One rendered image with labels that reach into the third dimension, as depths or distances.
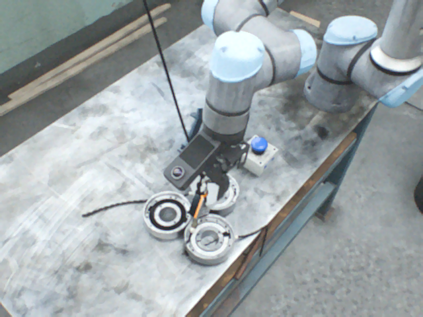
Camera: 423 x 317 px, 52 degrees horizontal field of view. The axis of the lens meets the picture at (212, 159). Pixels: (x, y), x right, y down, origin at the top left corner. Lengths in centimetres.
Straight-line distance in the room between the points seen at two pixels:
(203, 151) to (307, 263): 120
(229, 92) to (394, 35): 47
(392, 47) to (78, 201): 77
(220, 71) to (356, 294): 137
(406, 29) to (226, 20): 39
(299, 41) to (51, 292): 66
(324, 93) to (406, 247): 101
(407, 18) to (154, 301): 75
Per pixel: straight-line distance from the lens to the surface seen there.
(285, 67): 70
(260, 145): 101
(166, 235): 92
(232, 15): 77
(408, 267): 200
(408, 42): 101
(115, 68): 259
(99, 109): 121
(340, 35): 111
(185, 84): 126
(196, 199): 85
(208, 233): 94
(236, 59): 62
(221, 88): 65
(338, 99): 123
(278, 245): 160
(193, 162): 72
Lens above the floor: 164
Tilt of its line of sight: 52 degrees down
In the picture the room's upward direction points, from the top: 3 degrees clockwise
